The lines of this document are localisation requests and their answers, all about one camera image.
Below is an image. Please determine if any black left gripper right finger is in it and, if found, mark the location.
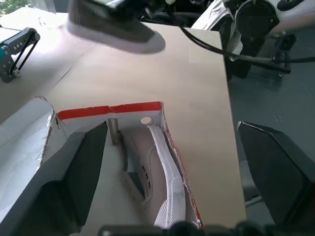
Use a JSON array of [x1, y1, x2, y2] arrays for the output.
[[236, 121, 315, 227]]

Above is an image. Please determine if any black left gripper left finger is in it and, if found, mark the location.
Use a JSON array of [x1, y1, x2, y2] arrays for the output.
[[0, 121, 109, 236]]

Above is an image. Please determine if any grey sneaker with white sole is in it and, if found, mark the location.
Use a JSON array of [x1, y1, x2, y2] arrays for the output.
[[65, 0, 166, 54], [117, 125, 188, 230]]

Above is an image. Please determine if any red and white shoebox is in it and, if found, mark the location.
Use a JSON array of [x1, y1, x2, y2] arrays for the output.
[[0, 96, 205, 236]]

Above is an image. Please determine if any silver metal rod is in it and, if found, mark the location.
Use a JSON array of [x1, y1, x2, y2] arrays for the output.
[[107, 118, 119, 146]]

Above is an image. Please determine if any white cloth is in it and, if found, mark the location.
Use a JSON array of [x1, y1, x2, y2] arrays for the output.
[[190, 0, 237, 31]]

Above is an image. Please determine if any black cable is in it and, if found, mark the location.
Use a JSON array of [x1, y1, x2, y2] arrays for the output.
[[180, 25, 233, 59]]

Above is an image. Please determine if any black wheeled stand frame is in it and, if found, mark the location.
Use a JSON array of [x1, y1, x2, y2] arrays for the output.
[[231, 31, 315, 77]]

